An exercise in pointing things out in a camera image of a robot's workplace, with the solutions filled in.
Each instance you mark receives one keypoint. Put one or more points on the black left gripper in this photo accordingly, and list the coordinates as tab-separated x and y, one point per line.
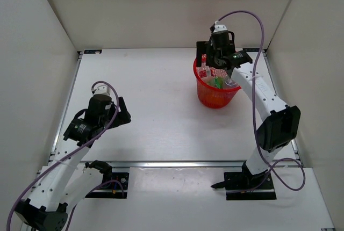
123	116

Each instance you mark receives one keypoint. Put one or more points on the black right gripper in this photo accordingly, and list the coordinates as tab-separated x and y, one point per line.
205	47

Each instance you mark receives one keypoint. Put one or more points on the clear bottle red label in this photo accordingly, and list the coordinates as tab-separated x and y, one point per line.
206	71

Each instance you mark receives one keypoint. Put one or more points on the green Sprite bottle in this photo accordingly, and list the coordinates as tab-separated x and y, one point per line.
216	82

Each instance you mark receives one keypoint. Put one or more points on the clear bottle blue label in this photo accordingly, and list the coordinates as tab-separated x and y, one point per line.
228	83

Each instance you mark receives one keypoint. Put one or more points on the orange soda bottle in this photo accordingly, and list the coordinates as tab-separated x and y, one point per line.
216	100

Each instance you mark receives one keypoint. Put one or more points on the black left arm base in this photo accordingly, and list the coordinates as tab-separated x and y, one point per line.
114	184

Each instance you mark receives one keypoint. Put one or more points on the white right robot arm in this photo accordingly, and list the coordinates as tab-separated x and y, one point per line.
279	120

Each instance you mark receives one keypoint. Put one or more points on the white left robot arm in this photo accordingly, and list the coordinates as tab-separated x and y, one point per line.
47	207

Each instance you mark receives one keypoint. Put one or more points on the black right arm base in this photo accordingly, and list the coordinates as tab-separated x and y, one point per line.
238	187

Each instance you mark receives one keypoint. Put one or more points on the red mesh plastic bin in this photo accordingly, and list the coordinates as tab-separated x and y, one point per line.
215	89

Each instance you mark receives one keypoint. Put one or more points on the black right corner label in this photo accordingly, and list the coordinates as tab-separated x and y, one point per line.
251	50

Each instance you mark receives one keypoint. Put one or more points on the black corner label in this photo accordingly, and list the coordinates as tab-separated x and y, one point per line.
92	51
251	50

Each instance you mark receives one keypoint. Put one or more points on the black left corner label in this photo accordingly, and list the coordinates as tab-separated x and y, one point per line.
92	51

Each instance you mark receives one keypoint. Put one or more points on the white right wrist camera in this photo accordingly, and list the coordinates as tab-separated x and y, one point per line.
218	27

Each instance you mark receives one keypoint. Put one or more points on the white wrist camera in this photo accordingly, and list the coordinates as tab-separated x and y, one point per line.
218	27
101	89

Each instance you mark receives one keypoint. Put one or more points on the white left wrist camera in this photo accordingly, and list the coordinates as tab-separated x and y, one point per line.
101	89

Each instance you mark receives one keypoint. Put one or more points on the aluminium table edge rail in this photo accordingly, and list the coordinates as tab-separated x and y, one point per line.
175	164

